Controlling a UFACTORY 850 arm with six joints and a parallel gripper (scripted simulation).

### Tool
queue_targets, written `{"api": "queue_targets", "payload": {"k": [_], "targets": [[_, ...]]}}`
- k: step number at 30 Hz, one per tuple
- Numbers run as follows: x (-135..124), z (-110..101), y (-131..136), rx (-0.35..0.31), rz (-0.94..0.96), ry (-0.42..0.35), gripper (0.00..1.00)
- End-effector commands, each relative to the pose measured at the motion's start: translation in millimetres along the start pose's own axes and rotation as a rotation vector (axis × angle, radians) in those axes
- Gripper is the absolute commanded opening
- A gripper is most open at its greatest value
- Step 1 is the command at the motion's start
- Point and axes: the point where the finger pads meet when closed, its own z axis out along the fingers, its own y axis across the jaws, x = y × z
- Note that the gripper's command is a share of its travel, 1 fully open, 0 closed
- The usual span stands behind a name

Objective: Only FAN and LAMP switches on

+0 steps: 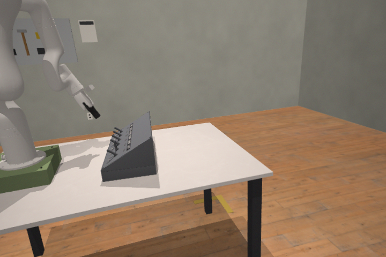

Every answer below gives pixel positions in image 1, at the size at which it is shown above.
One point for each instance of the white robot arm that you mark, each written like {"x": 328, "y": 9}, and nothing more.
{"x": 15, "y": 136}

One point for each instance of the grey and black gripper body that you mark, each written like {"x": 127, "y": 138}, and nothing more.
{"x": 81, "y": 97}

